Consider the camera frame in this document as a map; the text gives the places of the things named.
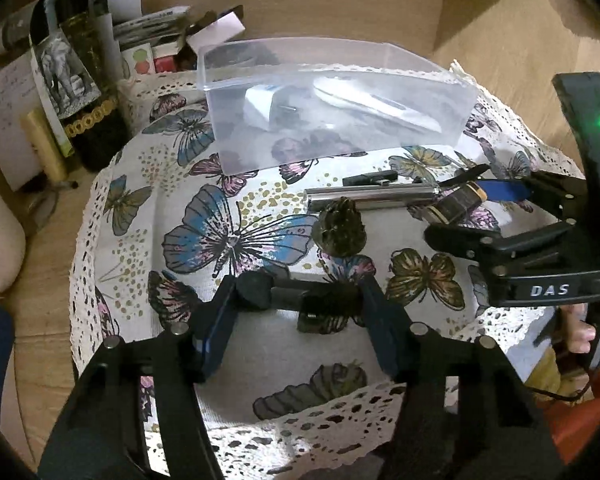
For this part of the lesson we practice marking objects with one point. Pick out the black usb stick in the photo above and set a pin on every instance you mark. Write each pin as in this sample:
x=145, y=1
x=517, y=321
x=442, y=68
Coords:
x=370, y=178

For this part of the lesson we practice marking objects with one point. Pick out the clear plastic container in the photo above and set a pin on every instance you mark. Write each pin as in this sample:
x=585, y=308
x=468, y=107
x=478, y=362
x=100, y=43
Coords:
x=330, y=125

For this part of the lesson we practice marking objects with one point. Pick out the person's right hand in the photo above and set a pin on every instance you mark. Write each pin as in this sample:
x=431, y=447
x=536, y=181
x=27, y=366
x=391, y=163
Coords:
x=577, y=330

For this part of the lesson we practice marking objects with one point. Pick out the grey tube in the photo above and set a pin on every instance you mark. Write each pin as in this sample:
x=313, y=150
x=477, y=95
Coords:
x=107, y=35

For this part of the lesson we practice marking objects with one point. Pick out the cream cushion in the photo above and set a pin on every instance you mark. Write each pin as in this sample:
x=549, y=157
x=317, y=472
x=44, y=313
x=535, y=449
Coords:
x=0, y=230

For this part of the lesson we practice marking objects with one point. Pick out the silver metal tube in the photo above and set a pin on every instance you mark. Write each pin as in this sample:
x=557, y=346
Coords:
x=370, y=197

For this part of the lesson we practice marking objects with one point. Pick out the white oval gadget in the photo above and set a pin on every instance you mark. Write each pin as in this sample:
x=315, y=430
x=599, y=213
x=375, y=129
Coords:
x=360, y=101

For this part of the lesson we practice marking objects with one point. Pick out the butterfly print tablecloth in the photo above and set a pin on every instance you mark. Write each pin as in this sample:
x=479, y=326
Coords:
x=260, y=195

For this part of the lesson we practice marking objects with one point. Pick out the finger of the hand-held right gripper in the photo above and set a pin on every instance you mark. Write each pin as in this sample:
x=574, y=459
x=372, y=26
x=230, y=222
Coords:
x=505, y=190
x=462, y=241

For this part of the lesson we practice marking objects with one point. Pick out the black bristle brush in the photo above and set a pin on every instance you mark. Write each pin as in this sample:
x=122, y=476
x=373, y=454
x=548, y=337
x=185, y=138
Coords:
x=280, y=294

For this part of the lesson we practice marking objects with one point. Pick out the pale yellow candle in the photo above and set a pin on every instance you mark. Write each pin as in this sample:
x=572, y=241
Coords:
x=45, y=147

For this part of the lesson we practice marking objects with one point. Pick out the dark bottle with elephant label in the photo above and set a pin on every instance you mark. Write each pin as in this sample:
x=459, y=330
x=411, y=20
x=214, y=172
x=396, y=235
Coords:
x=95, y=125

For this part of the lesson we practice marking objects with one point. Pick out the small dark yellow-banded bottle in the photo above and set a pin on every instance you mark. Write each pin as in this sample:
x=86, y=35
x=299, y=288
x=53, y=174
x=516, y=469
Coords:
x=455, y=205

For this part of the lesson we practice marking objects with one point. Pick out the white notebook page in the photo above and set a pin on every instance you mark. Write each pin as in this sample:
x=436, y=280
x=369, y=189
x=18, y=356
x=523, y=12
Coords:
x=5, y=115

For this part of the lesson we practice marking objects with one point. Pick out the stack of flat boxes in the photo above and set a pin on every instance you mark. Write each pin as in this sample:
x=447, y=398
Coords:
x=150, y=22

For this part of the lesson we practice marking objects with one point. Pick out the brown pine cone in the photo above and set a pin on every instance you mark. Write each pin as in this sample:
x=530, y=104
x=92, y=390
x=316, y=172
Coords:
x=341, y=227

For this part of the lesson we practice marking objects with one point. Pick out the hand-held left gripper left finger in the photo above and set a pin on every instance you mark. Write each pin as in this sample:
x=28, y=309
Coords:
x=214, y=327

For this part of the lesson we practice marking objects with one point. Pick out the box with fruit pictures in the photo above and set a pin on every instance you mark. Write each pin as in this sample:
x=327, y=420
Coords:
x=140, y=59

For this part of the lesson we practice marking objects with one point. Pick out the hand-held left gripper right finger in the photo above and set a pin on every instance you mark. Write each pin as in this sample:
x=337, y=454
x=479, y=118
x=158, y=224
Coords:
x=381, y=332

